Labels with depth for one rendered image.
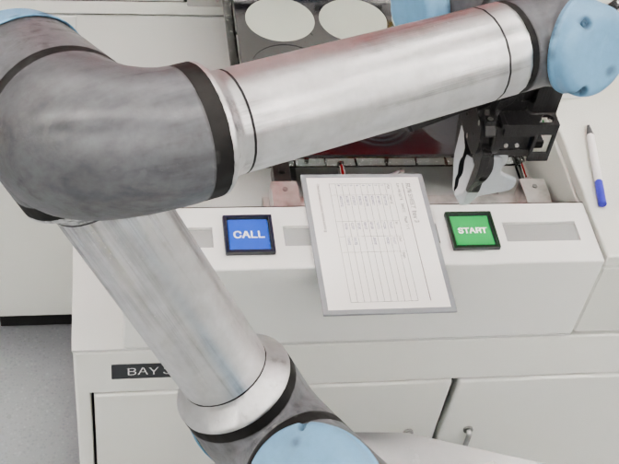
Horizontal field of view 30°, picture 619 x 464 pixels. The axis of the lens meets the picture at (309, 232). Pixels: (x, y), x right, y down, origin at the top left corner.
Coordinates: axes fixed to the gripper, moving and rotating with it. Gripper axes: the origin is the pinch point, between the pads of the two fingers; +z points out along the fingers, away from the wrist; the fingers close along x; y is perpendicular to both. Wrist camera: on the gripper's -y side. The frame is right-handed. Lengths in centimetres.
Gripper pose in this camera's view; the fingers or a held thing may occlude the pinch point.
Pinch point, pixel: (457, 194)
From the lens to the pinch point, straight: 129.8
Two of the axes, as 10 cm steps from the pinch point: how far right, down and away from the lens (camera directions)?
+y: 9.9, -0.2, 1.7
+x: -1.3, -7.5, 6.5
